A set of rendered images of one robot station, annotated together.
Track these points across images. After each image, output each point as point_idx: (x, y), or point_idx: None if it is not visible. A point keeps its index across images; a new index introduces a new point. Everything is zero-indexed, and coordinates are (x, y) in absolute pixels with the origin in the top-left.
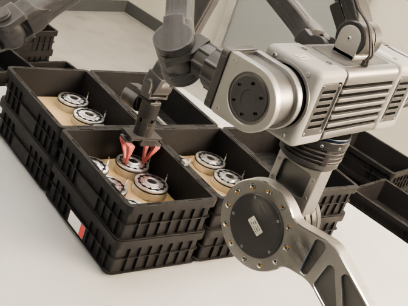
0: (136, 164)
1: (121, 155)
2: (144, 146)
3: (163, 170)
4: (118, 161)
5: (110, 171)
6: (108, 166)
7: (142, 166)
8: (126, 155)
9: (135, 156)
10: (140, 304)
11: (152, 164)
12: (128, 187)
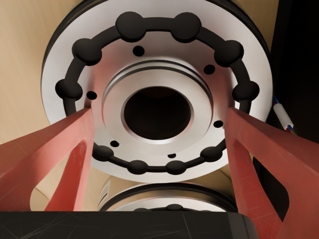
0: (160, 151)
1: (91, 32)
2: (270, 167)
3: (286, 204)
4: (49, 103)
5: (28, 79)
6: (26, 22)
7: (200, 147)
8: (60, 186)
9: (220, 35)
10: None
11: (298, 107)
12: (91, 182)
